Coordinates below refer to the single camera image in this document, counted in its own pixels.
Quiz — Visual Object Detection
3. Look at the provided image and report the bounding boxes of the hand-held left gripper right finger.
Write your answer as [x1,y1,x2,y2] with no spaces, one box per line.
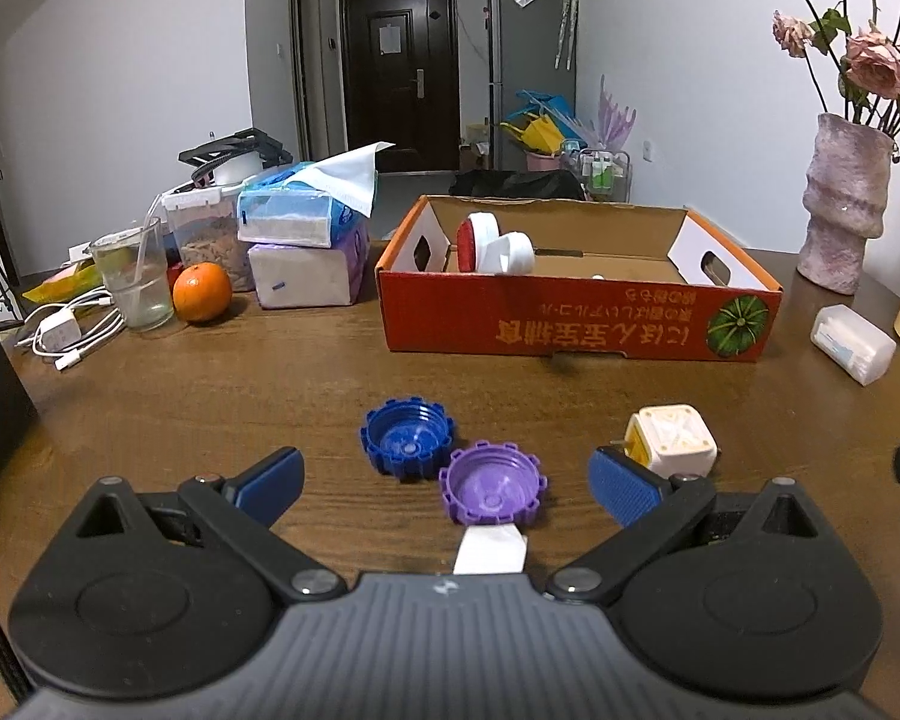
[546,446,826,602]

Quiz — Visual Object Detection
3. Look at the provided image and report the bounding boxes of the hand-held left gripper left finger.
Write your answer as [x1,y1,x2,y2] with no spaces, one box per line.
[75,446,350,605]

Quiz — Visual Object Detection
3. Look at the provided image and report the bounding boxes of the white and yellow cube block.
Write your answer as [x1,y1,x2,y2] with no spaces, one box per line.
[613,405,721,478]

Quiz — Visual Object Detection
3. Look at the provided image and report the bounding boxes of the purple bottle cap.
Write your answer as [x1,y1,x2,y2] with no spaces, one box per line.
[439,440,552,526]

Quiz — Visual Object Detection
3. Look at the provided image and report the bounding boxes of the blue bottle cap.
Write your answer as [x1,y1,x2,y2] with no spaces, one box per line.
[359,396,457,479]

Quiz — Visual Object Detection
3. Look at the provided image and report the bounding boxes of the clear cotton swab box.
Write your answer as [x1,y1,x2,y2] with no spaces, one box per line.
[810,304,897,387]

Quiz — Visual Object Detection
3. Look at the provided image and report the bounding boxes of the orange cardboard box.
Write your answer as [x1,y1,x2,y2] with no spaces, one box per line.
[375,195,785,365]

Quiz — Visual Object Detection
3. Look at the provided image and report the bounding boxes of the white plastic ring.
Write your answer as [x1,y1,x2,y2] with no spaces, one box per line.
[487,231,535,275]

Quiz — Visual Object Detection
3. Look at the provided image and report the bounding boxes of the white red lint brush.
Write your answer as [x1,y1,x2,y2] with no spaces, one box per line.
[454,211,503,271]

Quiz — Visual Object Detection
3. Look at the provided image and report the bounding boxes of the orange fruit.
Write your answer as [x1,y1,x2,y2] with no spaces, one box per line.
[172,262,233,325]

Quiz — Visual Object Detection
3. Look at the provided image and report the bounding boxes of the white purple tissue pack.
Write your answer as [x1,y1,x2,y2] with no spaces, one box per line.
[247,217,372,308]

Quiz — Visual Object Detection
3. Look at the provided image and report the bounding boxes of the clear glass cup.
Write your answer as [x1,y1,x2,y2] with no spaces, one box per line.
[90,229,177,331]

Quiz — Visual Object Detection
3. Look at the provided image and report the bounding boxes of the clear food container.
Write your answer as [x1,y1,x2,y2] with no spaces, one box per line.
[163,184,256,292]

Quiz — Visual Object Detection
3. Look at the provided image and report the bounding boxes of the blue tissue pack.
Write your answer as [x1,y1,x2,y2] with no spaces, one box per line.
[238,141,395,248]

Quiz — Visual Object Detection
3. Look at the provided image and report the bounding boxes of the clear drinking straw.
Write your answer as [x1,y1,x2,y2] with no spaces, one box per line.
[131,214,160,301]

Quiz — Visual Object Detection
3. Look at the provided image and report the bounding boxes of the pink ceramic vase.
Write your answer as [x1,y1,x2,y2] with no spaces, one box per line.
[799,112,895,295]

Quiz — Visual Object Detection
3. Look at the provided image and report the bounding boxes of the yellow packet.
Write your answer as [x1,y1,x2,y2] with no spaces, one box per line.
[21,262,106,308]

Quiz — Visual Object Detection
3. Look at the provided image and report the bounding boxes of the white appliance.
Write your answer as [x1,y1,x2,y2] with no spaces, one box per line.
[210,154,265,187]

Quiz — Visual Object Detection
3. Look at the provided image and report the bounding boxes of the trolley cart with bottles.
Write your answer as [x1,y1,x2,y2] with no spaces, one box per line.
[562,139,632,203]

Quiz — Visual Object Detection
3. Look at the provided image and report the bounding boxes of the black bag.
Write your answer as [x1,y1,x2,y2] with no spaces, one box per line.
[450,169,587,202]

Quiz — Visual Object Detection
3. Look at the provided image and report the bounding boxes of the black plastic rack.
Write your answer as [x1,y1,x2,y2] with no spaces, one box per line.
[178,130,290,185]

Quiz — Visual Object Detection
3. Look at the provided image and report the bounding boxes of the brown floor carton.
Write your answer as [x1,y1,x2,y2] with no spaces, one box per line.
[461,122,492,170]

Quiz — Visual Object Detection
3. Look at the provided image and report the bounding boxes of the blue and yellow bags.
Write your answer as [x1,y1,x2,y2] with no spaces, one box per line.
[501,88,580,152]

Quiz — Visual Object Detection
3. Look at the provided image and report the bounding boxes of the dark wooden door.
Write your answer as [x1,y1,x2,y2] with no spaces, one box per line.
[337,0,462,173]

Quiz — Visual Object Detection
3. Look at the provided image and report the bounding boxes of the bunch of dried pink roses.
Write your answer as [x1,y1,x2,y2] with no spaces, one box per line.
[724,0,900,136]

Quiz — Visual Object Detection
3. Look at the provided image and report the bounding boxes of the grey refrigerator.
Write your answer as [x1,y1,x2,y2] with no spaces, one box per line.
[487,0,578,172]

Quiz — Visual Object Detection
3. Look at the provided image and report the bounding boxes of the white hanging umbrellas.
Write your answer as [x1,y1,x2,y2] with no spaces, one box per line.
[555,0,578,72]

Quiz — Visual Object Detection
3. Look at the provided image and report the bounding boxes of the white charger with cable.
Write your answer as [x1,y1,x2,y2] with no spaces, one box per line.
[15,289,125,372]

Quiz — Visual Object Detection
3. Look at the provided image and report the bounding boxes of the purple wall decoration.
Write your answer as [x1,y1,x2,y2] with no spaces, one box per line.
[595,75,638,158]

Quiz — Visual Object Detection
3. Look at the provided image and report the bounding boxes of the interior door frame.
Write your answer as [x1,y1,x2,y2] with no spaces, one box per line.
[289,0,327,162]

